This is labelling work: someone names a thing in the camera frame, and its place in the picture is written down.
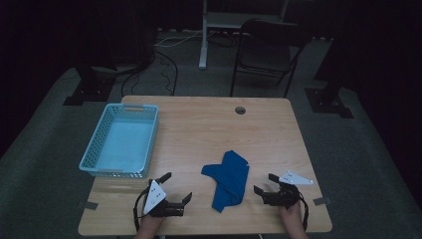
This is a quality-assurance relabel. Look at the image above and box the blue cloth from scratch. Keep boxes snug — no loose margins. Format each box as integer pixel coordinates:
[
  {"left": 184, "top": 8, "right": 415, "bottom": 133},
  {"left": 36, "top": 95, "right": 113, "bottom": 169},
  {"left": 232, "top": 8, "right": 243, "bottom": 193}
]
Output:
[{"left": 200, "top": 149, "right": 251, "bottom": 214}]

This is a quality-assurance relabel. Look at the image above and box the person's left hand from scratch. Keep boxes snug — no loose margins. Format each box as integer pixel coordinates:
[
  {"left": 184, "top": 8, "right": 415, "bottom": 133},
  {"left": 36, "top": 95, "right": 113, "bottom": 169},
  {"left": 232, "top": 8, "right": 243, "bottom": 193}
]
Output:
[{"left": 136, "top": 214, "right": 166, "bottom": 234}]

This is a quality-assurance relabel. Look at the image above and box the black folding chair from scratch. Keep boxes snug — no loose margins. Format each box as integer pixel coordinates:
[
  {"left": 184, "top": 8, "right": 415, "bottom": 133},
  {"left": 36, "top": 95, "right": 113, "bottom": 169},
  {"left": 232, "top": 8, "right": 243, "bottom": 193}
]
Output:
[{"left": 229, "top": 17, "right": 314, "bottom": 100}]

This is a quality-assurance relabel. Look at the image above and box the black floor cable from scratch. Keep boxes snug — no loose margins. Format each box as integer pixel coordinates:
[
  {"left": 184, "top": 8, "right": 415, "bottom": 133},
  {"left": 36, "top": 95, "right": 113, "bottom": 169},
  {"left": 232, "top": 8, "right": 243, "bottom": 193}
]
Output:
[{"left": 119, "top": 49, "right": 179, "bottom": 98}]

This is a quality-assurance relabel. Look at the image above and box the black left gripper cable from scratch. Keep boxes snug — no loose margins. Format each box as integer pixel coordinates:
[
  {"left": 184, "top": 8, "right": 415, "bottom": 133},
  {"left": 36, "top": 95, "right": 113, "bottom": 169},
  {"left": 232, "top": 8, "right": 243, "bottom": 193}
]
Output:
[{"left": 132, "top": 186, "right": 151, "bottom": 233}]

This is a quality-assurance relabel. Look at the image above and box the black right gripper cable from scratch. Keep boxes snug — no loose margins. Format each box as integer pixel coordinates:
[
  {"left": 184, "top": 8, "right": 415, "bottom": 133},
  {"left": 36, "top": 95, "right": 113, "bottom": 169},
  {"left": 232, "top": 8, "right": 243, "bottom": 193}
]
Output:
[{"left": 298, "top": 191, "right": 311, "bottom": 232}]

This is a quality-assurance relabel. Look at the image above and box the white floor cable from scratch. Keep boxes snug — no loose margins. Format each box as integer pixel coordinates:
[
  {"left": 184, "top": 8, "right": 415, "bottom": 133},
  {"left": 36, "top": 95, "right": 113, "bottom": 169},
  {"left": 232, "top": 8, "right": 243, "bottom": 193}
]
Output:
[{"left": 154, "top": 29, "right": 204, "bottom": 48}]

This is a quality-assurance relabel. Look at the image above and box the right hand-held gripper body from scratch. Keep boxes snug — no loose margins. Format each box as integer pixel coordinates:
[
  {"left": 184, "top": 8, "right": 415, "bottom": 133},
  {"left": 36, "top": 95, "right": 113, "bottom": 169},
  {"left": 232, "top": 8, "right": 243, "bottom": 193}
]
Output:
[{"left": 262, "top": 170, "right": 315, "bottom": 209}]

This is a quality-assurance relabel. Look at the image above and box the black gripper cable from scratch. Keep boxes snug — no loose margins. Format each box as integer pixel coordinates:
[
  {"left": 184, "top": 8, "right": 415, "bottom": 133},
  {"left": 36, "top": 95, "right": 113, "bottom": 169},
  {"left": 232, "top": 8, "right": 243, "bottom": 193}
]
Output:
[
  {"left": 132, "top": 186, "right": 151, "bottom": 233},
  {"left": 298, "top": 191, "right": 311, "bottom": 232}
]

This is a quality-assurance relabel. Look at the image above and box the person's right hand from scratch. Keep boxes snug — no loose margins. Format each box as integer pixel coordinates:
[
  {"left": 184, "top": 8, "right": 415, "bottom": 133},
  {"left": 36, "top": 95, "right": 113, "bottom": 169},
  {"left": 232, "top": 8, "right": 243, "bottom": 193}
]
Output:
[{"left": 278, "top": 199, "right": 307, "bottom": 232}]

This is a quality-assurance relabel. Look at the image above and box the light blue plastic basket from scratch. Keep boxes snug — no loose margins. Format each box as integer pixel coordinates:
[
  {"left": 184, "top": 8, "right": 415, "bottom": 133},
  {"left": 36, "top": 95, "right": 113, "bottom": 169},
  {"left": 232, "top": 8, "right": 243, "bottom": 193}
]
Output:
[{"left": 78, "top": 102, "right": 160, "bottom": 179}]

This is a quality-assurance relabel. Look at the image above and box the black stand base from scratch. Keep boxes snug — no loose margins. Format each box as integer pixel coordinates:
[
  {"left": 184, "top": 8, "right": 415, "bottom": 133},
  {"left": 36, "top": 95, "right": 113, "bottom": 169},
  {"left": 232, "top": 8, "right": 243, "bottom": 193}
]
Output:
[
  {"left": 304, "top": 87, "right": 355, "bottom": 120},
  {"left": 62, "top": 65, "right": 117, "bottom": 108}
]

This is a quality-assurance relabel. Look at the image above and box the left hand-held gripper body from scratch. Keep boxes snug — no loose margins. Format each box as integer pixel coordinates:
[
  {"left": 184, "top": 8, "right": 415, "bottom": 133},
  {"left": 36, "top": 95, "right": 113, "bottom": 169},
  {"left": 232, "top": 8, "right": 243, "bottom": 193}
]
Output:
[{"left": 142, "top": 178, "right": 185, "bottom": 219}]

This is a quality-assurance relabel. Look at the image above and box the white desk frame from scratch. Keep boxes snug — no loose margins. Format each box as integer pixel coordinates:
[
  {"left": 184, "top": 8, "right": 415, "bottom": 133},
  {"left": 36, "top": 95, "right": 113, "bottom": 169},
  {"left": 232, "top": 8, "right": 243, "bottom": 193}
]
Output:
[{"left": 197, "top": 0, "right": 291, "bottom": 71}]

